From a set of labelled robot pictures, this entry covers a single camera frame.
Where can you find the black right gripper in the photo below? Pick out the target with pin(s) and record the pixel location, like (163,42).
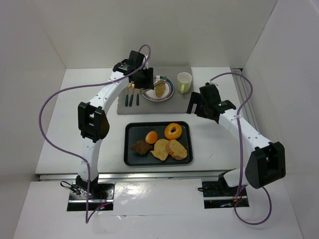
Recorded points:
(197,106)

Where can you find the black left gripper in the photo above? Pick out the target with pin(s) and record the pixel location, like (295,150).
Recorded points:
(145,79)

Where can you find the metal food tongs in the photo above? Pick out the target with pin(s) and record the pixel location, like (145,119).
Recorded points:
(157,80)

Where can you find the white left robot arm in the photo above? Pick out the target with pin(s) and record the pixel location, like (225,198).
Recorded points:
(92,115)

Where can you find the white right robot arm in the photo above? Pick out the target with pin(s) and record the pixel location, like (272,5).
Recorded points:
(263,161)

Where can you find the crusted seeded bread slice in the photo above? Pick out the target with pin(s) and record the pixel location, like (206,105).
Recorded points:
(176,150)

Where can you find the large seeded bread slice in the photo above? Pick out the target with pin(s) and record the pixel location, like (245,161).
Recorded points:
(159,150)

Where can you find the dark brown bread piece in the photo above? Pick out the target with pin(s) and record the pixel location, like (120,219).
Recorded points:
(141,147)

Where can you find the white plate with teal rim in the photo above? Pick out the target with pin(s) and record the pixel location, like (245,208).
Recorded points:
(169,91)

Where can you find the pale green mug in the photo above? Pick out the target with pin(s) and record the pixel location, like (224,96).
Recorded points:
(184,81)

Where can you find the grey placemat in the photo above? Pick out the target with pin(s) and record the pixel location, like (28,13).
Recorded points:
(176,104)

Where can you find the orange glazed donut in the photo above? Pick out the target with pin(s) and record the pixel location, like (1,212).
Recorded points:
(173,131)

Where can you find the small orange bun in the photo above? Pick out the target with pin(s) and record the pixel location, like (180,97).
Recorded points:
(151,137)

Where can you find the gold spoon green handle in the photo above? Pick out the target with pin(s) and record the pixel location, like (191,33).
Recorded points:
(127,98)

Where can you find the gold fork green handle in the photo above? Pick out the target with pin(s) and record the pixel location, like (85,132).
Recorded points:
(131,97)

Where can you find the aluminium rail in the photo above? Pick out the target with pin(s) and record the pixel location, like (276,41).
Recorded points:
(138,175)

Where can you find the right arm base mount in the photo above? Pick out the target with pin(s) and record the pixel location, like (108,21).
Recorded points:
(216,196)

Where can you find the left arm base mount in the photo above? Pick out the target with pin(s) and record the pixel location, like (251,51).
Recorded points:
(101,198)

